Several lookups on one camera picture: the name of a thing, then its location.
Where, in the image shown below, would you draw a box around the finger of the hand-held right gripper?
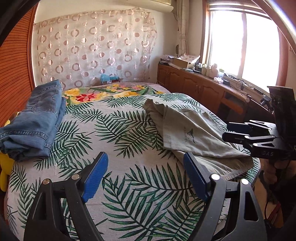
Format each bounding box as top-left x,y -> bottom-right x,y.
222,132 -> 276,150
227,120 -> 277,134

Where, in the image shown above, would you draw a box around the floral blanket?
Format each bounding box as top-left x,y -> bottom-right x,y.
61,82 -> 167,106

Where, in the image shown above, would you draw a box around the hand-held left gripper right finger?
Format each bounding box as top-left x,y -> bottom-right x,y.
183,152 -> 269,241

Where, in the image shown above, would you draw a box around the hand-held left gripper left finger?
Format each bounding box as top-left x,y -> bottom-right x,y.
23,152 -> 109,241

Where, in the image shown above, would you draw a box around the beige window curtain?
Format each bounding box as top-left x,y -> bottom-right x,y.
174,0 -> 190,61

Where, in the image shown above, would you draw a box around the blue jeans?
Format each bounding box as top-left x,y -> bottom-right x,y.
0,79 -> 67,162

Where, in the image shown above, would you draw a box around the yellow plush toy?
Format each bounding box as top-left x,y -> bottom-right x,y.
0,152 -> 15,192

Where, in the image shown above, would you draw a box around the cardboard box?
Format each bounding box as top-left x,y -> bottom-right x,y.
173,57 -> 199,69

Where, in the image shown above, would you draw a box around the wooden slatted wardrobe door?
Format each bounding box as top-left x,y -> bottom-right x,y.
0,5 -> 39,128

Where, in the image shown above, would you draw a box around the wooden cabinet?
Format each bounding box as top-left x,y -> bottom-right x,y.
157,64 -> 275,130

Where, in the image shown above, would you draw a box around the person's right hand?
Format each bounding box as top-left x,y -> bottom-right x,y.
263,159 -> 289,186

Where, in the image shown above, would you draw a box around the circle print curtain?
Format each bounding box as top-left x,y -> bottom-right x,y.
33,7 -> 158,90

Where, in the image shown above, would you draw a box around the printed paper sheet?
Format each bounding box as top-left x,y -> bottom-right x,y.
180,53 -> 201,63

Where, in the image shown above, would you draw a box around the white air conditioner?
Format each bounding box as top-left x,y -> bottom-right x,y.
136,0 -> 174,13

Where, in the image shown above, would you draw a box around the leaf print bed sheet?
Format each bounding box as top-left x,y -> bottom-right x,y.
6,92 -> 262,241

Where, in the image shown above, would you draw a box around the wooden frame window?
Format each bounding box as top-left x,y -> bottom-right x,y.
202,0 -> 292,89

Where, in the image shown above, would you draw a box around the grey-green pants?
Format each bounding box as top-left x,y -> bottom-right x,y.
143,98 -> 255,179

